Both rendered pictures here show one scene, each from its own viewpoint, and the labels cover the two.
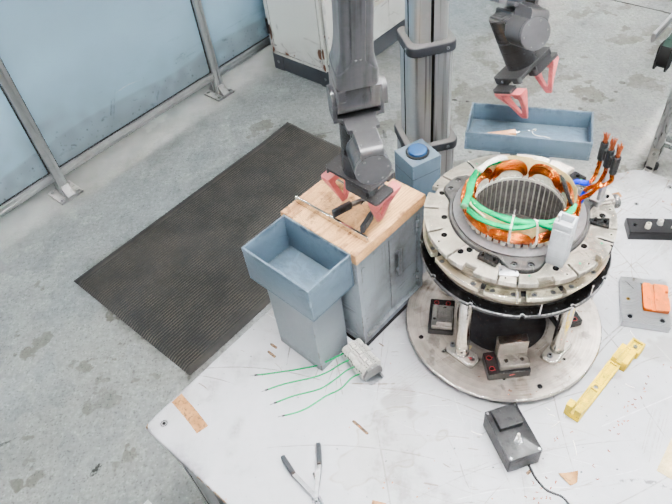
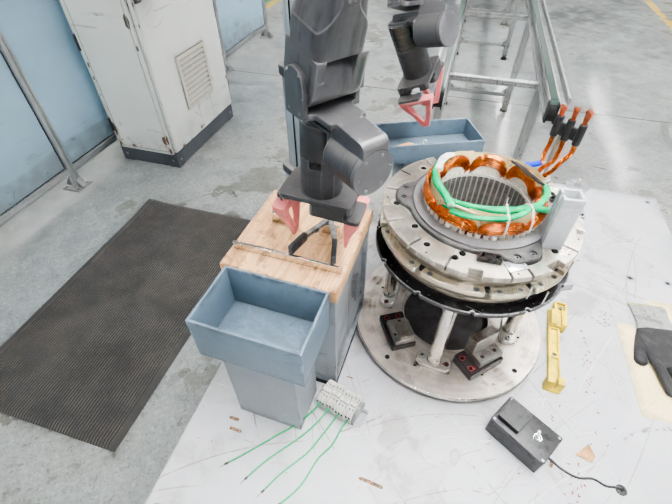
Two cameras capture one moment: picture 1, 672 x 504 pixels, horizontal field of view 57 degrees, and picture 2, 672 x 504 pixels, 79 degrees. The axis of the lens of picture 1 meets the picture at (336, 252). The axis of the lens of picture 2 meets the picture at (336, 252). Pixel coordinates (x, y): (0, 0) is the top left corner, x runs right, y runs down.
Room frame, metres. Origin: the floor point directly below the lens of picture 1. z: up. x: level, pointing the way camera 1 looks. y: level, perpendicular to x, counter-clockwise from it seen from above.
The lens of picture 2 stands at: (0.41, 0.15, 1.51)
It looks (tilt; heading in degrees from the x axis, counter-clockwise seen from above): 45 degrees down; 330
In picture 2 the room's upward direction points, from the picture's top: straight up
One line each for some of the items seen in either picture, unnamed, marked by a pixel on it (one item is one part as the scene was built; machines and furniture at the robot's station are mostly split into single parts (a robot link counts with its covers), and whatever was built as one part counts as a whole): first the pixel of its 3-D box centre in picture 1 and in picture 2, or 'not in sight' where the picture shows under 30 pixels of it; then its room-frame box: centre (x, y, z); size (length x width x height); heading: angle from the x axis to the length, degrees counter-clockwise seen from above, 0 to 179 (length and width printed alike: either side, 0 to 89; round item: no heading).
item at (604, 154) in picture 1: (609, 157); (568, 129); (0.73, -0.44, 1.21); 0.04 x 0.04 x 0.03; 46
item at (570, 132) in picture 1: (521, 174); (414, 184); (1.03, -0.43, 0.92); 0.25 x 0.11 x 0.28; 68
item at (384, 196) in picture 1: (373, 197); (339, 220); (0.80, -0.08, 1.13); 0.07 x 0.07 x 0.09; 42
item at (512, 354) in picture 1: (513, 352); (485, 346); (0.63, -0.30, 0.85); 0.06 x 0.04 x 0.05; 88
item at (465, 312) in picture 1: (464, 322); (443, 331); (0.67, -0.22, 0.91); 0.02 x 0.02 x 0.21
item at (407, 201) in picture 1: (353, 207); (301, 240); (0.86, -0.04, 1.05); 0.20 x 0.19 x 0.02; 132
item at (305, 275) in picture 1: (305, 301); (271, 359); (0.76, 0.07, 0.92); 0.17 x 0.11 x 0.28; 42
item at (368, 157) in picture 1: (365, 129); (346, 123); (0.77, -0.07, 1.29); 0.11 x 0.09 x 0.12; 7
